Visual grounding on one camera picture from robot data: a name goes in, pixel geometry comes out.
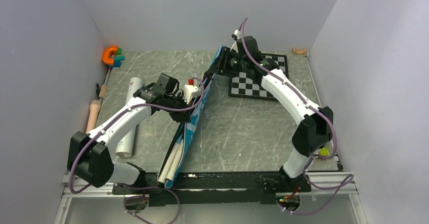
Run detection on white shuttlecock tube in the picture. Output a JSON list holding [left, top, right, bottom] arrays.
[[115, 77, 143, 158]]

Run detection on blue racket bag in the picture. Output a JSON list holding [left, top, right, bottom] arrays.
[[157, 44, 225, 188]]

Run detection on teal blue toy blocks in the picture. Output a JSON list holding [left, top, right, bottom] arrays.
[[109, 48, 125, 68]]

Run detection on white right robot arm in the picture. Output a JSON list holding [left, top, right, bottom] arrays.
[[209, 36, 336, 191]]

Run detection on black white chessboard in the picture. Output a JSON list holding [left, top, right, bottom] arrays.
[[228, 53, 289, 101]]

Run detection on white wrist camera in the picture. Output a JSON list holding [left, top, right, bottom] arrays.
[[231, 30, 241, 41], [183, 84, 202, 102]]

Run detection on purple cable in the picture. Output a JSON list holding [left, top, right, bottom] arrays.
[[68, 77, 205, 224], [239, 17, 354, 216]]

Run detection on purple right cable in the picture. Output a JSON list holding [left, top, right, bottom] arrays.
[[239, 17, 354, 216]]

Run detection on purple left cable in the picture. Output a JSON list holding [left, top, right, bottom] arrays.
[[68, 77, 205, 224]]

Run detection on orange horseshoe magnet toy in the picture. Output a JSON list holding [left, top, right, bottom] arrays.
[[102, 46, 119, 66]]

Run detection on wooden rolling pin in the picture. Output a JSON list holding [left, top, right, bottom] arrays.
[[86, 100, 101, 133]]

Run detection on colourful brick toy train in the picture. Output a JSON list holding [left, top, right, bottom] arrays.
[[318, 147, 330, 161]]

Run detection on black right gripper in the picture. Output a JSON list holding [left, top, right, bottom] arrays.
[[209, 47, 248, 78]]

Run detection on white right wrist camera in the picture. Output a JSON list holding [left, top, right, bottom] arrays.
[[231, 30, 241, 41]]

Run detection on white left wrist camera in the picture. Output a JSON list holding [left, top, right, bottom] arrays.
[[183, 84, 202, 102]]

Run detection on blue racket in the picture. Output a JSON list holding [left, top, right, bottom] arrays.
[[158, 142, 181, 184], [165, 142, 184, 185]]

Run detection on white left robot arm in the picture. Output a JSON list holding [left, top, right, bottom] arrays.
[[67, 73, 205, 194]]

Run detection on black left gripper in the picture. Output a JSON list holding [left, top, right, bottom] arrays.
[[163, 93, 193, 123]]

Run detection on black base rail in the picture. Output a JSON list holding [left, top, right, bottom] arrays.
[[112, 171, 311, 207]]

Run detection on wooden arch block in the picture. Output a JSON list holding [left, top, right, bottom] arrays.
[[292, 48, 308, 56]]

